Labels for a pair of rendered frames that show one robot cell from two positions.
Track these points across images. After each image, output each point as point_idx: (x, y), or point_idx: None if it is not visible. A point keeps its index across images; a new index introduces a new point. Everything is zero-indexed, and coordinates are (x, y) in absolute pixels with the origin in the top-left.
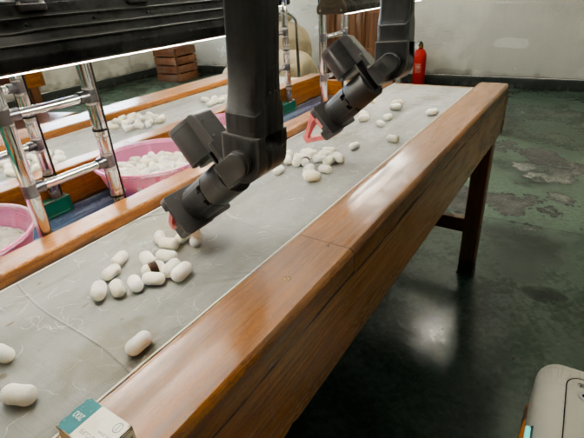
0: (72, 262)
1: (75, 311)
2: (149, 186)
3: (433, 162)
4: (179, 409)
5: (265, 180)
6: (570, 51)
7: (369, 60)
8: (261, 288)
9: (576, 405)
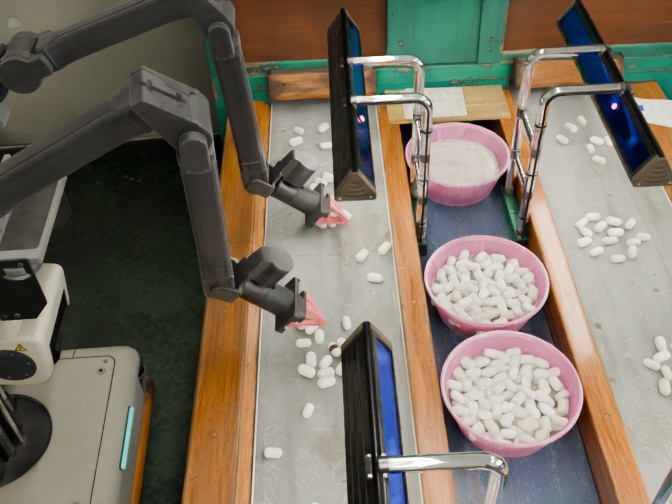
0: (376, 186)
1: (329, 170)
2: (416, 242)
3: (198, 382)
4: (229, 155)
5: (348, 309)
6: None
7: (240, 267)
8: (242, 201)
9: (83, 493)
